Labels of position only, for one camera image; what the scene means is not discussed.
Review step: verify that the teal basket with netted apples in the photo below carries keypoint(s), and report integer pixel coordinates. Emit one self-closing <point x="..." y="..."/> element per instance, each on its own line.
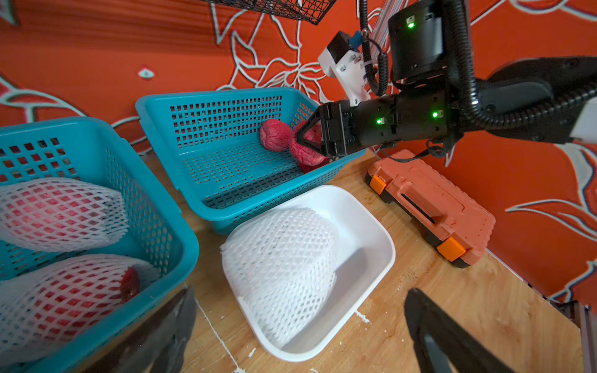
<point x="91" y="151"/>

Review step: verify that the teal basket for bare apples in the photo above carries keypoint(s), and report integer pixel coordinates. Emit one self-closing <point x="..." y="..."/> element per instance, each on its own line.
<point x="208" y="144"/>

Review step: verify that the black wire wall basket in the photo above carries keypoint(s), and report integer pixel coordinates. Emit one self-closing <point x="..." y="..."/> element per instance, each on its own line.
<point x="311" y="11"/>

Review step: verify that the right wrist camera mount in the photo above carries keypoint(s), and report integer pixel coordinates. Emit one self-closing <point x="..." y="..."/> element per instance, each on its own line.
<point x="342" y="60"/>

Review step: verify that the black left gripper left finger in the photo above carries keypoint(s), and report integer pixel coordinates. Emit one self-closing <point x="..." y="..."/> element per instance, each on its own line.
<point x="158" y="345"/>

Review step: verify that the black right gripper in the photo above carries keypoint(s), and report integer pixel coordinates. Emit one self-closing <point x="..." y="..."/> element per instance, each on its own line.
<point x="338" y="128"/>

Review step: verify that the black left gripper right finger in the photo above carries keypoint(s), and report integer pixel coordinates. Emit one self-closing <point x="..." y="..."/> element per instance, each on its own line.
<point x="441" y="344"/>

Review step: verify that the white plastic tub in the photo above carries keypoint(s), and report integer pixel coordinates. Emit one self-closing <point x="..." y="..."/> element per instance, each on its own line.
<point x="365" y="254"/>

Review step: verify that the orange tool case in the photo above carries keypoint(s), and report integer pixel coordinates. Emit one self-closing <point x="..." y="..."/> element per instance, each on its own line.
<point x="454" y="224"/>

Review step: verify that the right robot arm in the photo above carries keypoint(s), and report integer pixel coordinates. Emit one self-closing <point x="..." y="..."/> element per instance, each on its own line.
<point x="425" y="89"/>

